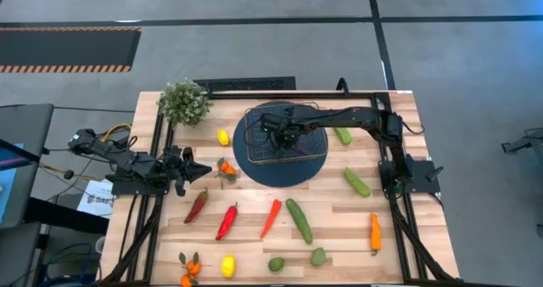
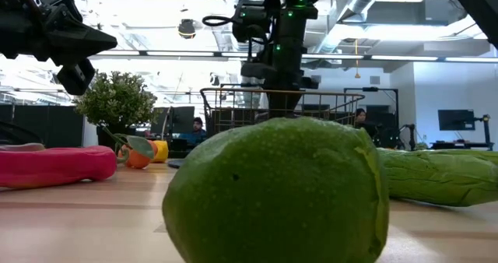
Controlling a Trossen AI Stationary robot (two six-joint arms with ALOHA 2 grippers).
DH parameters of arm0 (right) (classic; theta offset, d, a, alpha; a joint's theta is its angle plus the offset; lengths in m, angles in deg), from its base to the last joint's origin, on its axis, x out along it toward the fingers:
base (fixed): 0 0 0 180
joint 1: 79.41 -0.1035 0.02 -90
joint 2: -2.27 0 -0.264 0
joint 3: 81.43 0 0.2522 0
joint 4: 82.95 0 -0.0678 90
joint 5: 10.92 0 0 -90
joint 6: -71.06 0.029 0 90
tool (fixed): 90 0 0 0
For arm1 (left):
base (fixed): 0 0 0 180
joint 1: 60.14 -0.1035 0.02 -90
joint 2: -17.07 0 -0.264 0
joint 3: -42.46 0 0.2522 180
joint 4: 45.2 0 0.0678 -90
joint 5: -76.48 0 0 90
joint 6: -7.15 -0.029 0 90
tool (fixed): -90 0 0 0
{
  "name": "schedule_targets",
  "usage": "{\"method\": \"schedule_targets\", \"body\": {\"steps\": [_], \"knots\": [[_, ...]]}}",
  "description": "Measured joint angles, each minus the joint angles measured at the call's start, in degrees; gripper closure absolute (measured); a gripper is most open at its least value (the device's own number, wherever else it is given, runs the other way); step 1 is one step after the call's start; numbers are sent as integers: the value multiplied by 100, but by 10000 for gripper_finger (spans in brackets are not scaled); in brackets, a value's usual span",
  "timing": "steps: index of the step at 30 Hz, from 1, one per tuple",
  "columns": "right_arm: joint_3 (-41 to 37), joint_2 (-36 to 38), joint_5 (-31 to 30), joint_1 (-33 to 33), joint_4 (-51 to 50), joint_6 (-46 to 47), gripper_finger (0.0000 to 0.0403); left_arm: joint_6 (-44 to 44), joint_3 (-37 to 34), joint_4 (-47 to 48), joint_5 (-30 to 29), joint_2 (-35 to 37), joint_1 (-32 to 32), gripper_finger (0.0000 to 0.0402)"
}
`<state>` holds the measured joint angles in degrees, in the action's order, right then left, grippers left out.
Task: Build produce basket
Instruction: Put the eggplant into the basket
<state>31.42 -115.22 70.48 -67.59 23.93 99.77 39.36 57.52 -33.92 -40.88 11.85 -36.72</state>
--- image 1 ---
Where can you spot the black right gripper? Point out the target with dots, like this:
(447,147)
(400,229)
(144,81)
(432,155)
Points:
(282,123)

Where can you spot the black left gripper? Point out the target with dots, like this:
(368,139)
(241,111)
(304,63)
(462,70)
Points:
(176,166)

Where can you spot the orange tangerine cluster with leaves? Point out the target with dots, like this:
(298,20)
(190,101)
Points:
(194,268)
(224,166)

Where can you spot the dark red chili pepper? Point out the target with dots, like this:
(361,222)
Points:
(197,204)

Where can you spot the yellow lemon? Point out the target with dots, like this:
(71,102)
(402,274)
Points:
(228,266)
(223,137)

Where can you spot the short green cucumber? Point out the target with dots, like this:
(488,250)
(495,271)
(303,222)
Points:
(343,136)
(357,183)

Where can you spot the bright red pepper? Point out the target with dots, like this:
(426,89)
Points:
(227,222)

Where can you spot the orange-red carrot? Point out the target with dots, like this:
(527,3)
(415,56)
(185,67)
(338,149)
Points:
(271,217)

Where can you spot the long green cucumber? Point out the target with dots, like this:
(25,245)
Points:
(299,220)

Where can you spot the pale green avocado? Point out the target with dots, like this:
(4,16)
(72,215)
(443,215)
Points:
(318,257)

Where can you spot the green lime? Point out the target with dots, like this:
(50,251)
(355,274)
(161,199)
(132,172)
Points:
(276,264)

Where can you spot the orange pepper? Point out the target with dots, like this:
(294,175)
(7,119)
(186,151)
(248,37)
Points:
(375,234)

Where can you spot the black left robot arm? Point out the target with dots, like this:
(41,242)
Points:
(127,159)

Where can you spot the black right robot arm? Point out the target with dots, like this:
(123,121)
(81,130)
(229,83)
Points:
(360,117)

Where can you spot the dark blue round mat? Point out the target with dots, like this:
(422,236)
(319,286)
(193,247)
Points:
(275,176)

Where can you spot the small potted green plant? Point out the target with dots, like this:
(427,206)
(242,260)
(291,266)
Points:
(184,104)

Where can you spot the black floor vent grate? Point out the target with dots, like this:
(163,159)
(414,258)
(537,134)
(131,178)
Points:
(246,83)

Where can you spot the white printed paper sheet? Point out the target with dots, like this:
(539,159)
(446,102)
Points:
(95,202)

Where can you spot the black crossbeam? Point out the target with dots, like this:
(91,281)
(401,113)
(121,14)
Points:
(63,215)

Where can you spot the black hazard-striped floor mat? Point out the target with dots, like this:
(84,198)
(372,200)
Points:
(63,49)

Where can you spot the black slanted bar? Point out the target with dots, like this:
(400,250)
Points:
(17,149)

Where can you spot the blue sheet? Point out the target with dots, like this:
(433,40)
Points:
(6,181)

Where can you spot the grey side desk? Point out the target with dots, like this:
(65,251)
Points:
(17,253)

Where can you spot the black chair base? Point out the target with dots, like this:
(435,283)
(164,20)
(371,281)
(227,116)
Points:
(524,144)

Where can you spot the black aluminium table frame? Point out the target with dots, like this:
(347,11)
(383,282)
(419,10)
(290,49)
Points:
(254,95)

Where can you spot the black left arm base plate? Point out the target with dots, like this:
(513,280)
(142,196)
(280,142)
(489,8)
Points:
(127,188)

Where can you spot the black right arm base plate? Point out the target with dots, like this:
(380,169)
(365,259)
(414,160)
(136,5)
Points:
(424,181)

